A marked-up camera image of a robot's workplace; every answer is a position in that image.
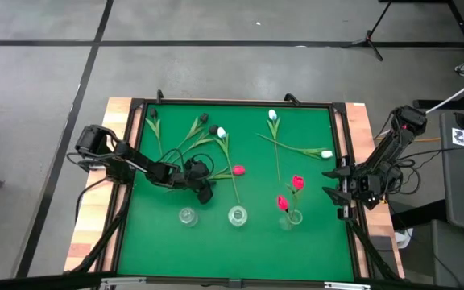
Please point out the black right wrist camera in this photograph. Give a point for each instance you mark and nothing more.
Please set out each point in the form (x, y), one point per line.
(369, 202)

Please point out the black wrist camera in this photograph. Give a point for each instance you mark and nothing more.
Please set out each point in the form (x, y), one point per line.
(205, 195)
(369, 202)

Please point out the diamond-patterned clear glass vase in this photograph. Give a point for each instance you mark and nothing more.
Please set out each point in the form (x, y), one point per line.
(237, 216)

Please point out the smooth clear glass bottle vase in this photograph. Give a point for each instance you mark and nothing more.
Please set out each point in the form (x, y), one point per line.
(290, 220)

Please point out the ribbed clear glass vase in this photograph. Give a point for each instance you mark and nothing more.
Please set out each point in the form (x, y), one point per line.
(187, 216)

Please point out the green table mat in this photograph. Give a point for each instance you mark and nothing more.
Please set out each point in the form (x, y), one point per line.
(256, 249)

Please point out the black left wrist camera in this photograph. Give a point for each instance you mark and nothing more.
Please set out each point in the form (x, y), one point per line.
(205, 195)

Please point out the black frame clamp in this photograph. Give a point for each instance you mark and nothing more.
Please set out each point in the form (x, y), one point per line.
(159, 96)
(292, 98)

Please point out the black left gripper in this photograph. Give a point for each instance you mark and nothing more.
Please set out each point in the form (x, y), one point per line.
(197, 173)

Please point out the red artificial tulip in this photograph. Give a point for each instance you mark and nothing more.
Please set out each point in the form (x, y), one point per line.
(239, 170)
(282, 203)
(298, 182)

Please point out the black tripod stand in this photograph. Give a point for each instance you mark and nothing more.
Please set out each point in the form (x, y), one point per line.
(367, 39)

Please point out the black desk foot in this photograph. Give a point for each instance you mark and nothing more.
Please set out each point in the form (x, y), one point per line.
(417, 215)

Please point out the dark grey cabinet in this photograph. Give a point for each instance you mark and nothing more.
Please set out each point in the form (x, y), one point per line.
(453, 258)

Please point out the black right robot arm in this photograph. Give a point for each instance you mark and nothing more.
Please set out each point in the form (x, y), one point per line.
(393, 149)

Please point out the black desk leg frame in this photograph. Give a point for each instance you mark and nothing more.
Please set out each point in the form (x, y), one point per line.
(437, 104)

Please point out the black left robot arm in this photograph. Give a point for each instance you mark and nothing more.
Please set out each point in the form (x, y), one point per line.
(135, 161)

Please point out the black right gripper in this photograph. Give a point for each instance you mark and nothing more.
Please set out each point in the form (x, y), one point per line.
(363, 181)

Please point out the smartphone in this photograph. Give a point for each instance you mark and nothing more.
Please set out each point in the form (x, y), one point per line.
(382, 243)

